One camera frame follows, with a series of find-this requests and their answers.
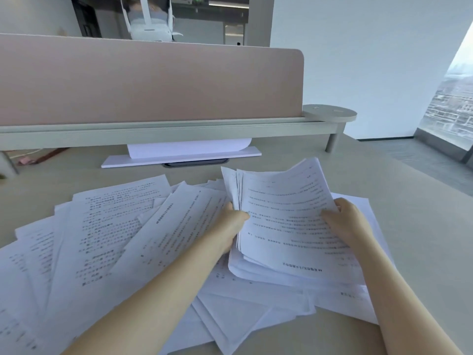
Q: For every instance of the scattered pile of printed sheets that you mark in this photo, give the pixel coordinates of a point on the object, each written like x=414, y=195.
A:
x=96, y=240

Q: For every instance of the dark cabinet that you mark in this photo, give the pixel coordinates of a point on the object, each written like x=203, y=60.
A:
x=85, y=16

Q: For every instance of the person's right thumb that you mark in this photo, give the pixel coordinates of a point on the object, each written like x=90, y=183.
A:
x=330, y=216

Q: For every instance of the glass partition with frame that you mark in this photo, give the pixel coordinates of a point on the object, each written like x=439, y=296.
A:
x=221, y=20

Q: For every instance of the window with city view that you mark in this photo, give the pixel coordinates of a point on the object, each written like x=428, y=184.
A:
x=449, y=107

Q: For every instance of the white headset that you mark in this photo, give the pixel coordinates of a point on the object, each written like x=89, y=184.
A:
x=149, y=31

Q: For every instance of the person's left hand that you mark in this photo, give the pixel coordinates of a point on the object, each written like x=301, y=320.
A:
x=226, y=232

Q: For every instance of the grey-green desk shelf rail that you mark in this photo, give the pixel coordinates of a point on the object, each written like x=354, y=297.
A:
x=155, y=131

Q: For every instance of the person's left forearm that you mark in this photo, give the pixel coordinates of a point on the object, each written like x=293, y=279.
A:
x=155, y=299

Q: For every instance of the stack of printed papers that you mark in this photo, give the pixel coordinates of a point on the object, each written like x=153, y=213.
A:
x=288, y=225

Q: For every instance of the person's right forearm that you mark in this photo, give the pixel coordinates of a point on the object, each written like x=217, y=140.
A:
x=399, y=303

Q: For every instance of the round grey-green shelf pad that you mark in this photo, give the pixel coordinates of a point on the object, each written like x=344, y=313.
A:
x=329, y=113

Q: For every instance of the person's right hand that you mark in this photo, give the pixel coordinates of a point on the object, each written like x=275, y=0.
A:
x=349, y=223

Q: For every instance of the white document stand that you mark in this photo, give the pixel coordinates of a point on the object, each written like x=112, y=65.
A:
x=184, y=153

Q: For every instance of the person's left thumb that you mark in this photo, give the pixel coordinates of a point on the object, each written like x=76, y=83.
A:
x=240, y=217

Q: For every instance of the pink desk divider panel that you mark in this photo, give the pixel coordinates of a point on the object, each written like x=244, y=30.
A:
x=147, y=81

